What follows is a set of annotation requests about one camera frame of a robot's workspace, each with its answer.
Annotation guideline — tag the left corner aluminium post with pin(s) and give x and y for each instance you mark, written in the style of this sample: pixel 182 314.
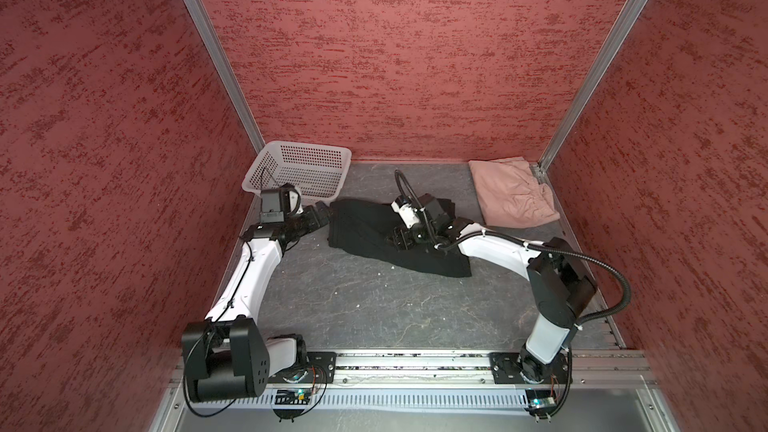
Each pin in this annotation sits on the left corner aluminium post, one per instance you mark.
pixel 223 67

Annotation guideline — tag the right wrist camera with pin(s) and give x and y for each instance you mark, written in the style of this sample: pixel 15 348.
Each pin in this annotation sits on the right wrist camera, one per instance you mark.
pixel 407 212

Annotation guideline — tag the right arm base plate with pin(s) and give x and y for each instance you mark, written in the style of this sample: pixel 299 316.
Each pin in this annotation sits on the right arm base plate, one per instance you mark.
pixel 507 367

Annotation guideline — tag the corner aluminium post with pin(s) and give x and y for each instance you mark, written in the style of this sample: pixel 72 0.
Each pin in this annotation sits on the corner aluminium post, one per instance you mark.
pixel 223 67
pixel 622 26

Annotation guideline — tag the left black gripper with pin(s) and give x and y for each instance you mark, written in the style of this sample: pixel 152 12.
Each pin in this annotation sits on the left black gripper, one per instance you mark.
pixel 314 222

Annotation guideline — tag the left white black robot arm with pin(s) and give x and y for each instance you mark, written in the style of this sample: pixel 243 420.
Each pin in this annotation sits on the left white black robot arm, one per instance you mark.
pixel 225 356

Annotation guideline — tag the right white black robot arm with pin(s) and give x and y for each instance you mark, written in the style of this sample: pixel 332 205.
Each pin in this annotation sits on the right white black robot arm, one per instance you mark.
pixel 561 288

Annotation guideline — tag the green circuit board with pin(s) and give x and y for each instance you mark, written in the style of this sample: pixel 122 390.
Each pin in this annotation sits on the green circuit board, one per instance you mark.
pixel 292 398
pixel 540 402

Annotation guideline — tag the black shorts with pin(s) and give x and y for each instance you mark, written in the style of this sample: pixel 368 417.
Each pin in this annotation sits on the black shorts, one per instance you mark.
pixel 363 228

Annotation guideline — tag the left green circuit board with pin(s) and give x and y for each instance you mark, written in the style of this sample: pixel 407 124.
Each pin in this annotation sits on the left green circuit board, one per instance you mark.
pixel 292 398

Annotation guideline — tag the aluminium mounting rail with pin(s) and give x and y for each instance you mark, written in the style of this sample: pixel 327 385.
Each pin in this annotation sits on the aluminium mounting rail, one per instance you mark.
pixel 465 368

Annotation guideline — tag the white plastic basket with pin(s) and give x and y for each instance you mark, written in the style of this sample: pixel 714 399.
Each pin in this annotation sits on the white plastic basket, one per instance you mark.
pixel 317 171

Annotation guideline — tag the white slotted cable duct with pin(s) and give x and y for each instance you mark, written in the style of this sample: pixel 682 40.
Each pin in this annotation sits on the white slotted cable duct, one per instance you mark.
pixel 492 401

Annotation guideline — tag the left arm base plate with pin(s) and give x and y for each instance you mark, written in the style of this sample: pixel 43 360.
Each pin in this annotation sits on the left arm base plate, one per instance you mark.
pixel 321 366

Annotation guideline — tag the pink shorts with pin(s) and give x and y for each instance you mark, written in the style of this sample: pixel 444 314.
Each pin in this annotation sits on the pink shorts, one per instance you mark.
pixel 510 196

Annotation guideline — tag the right green circuit board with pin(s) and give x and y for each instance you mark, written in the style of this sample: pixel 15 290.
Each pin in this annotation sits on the right green circuit board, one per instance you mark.
pixel 540 402

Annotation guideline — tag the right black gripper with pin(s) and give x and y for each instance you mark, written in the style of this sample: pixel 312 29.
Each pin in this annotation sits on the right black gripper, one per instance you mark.
pixel 403 234

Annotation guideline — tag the right corner aluminium post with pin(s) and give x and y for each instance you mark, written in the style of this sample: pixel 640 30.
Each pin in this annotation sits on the right corner aluminium post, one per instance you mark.
pixel 622 26

